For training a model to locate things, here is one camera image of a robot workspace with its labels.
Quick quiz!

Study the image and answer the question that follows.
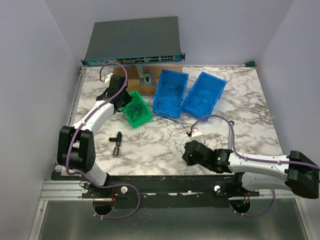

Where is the blue plastic bin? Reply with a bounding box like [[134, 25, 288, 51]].
[[182, 72, 227, 119], [152, 69, 189, 119]]

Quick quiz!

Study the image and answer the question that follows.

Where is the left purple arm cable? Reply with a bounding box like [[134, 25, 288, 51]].
[[65, 62, 142, 221]]

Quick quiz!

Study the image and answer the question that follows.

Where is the small dark metal socket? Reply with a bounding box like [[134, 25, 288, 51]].
[[112, 146, 120, 157]]

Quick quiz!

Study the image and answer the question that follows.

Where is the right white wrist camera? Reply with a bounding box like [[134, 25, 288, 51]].
[[187, 128, 203, 143]]

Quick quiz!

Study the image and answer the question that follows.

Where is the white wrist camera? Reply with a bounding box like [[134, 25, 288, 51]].
[[187, 128, 203, 143], [100, 73, 113, 87]]

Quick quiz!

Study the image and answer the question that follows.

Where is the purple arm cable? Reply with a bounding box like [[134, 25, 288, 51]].
[[189, 114, 320, 218], [65, 62, 142, 221]]

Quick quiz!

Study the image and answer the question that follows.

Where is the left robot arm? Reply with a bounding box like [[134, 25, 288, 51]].
[[57, 74, 132, 198]]

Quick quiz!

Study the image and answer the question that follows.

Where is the black T-shaped tool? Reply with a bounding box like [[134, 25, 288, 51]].
[[108, 131, 123, 147]]

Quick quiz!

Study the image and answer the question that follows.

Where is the chrome combination wrench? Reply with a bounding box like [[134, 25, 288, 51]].
[[160, 116, 186, 126]]

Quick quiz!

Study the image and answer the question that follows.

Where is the grey network switch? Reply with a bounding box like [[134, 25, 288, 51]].
[[81, 16, 186, 67]]

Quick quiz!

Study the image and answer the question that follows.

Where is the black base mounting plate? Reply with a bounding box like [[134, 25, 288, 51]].
[[82, 173, 259, 209]]

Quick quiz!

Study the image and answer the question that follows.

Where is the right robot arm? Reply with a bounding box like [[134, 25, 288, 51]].
[[182, 140, 320, 199]]

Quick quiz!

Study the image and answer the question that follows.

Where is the green plastic bin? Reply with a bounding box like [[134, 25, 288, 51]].
[[122, 90, 153, 128]]

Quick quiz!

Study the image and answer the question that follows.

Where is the blue thin cable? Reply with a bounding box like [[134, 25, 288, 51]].
[[192, 88, 216, 113]]

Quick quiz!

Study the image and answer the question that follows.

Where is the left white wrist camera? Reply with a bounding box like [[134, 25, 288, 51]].
[[100, 73, 113, 87]]

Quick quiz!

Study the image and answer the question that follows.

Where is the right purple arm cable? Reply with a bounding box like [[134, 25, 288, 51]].
[[189, 114, 320, 218]]

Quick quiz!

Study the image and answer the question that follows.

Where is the green handled screwdriver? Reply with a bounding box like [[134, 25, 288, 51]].
[[240, 61, 257, 68]]

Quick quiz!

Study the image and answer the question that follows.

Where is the wooden base board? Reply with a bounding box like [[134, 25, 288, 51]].
[[110, 66, 184, 97]]

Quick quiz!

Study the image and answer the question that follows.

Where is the left blue plastic bin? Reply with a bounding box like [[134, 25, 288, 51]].
[[152, 69, 189, 119]]

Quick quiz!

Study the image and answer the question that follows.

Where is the grey ratchet wrench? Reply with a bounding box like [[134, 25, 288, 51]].
[[227, 120, 235, 150]]

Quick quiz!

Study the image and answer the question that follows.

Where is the aluminium side rail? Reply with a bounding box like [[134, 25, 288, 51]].
[[55, 66, 87, 171]]

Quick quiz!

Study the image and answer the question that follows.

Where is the grey metal stand bracket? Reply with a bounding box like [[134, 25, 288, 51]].
[[136, 64, 157, 87]]

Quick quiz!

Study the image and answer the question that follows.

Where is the right blue plastic bin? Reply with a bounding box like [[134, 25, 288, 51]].
[[182, 72, 227, 119]]

